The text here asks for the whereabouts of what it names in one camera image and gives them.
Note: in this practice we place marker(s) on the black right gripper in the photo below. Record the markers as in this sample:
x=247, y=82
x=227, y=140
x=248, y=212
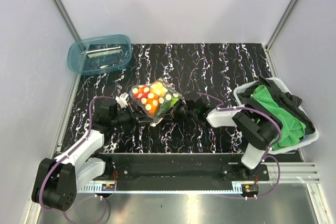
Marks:
x=169, y=116

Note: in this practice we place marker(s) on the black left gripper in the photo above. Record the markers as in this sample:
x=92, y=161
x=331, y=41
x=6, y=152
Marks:
x=138, y=119

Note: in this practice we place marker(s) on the clear polka dot zip bag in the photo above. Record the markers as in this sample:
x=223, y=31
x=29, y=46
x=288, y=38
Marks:
x=169, y=95

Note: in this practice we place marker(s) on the green fake lime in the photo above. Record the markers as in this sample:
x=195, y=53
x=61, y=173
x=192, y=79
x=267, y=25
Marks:
x=173, y=101

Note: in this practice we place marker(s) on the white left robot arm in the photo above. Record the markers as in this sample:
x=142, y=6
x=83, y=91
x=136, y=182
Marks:
x=58, y=180

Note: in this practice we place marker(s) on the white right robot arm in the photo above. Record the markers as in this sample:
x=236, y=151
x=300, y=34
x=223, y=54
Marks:
x=259, y=126

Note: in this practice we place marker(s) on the dark green fake cucumber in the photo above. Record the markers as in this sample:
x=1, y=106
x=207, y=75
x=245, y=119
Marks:
x=165, y=107

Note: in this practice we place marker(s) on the orange fake fruit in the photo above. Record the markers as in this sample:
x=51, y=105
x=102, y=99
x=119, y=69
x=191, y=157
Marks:
x=151, y=105

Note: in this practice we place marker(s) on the red fake apple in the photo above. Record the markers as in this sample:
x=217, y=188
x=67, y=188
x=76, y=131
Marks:
x=140, y=92

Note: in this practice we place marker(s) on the yellow fake fruit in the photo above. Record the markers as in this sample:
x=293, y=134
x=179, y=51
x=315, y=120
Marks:
x=158, y=89

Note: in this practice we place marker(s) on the white laundry basket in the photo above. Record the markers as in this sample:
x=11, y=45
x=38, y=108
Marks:
x=304, y=141

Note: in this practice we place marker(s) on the blue transparent plastic container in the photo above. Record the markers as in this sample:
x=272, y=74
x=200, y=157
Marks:
x=100, y=55

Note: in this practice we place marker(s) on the black cloth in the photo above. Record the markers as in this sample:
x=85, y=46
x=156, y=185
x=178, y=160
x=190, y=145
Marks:
x=293, y=102

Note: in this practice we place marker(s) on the green cloth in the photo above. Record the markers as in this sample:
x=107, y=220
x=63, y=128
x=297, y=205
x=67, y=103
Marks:
x=273, y=99

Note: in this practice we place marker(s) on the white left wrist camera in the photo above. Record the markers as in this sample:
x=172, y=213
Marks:
x=122, y=100

